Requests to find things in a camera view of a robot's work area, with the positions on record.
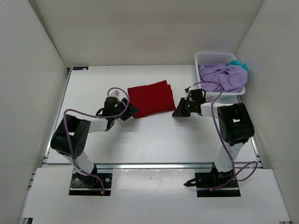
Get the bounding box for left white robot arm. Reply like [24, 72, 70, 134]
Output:
[50, 97, 140, 187]

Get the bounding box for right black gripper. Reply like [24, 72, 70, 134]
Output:
[173, 98, 197, 118]

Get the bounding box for lilac t shirt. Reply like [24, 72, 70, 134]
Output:
[198, 63, 248, 93]

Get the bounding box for red t shirt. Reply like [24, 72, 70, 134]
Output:
[128, 80, 176, 119]

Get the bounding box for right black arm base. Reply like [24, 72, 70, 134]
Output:
[184, 172, 241, 198]

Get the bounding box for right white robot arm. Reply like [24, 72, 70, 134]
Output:
[172, 88, 255, 187]

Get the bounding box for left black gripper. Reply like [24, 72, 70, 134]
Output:
[112, 97, 139, 120]

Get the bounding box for dark blue label sticker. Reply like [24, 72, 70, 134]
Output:
[72, 66, 89, 70]

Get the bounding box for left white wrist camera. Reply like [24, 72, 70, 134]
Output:
[107, 90, 120, 98]

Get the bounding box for teal t shirt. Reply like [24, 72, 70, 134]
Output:
[226, 60, 249, 76]

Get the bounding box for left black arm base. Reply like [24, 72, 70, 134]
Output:
[69, 169, 113, 196]

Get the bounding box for white plastic basket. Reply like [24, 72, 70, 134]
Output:
[194, 52, 245, 96]

